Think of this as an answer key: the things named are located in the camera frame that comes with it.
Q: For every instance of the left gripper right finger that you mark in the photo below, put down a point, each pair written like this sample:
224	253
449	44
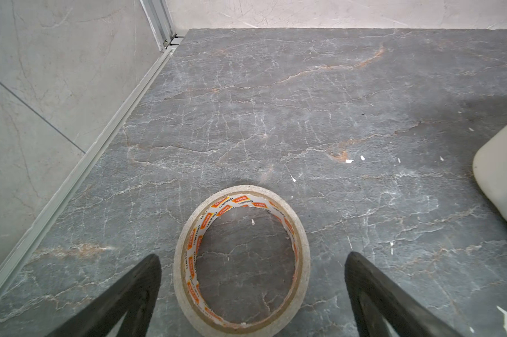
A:
378	302

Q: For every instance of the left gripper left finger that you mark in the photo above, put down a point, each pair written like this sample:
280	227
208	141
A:
131	300

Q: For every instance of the white plastic bin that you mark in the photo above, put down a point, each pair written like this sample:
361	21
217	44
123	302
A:
490	170

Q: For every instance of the clear tape roll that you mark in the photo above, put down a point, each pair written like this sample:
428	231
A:
185	281

